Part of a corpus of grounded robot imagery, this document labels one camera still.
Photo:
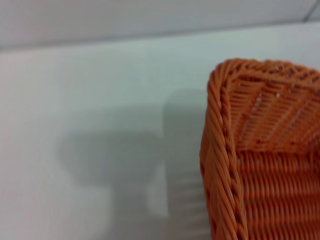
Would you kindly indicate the orange woven wicker basket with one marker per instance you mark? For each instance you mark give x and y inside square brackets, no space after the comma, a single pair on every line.
[275,187]

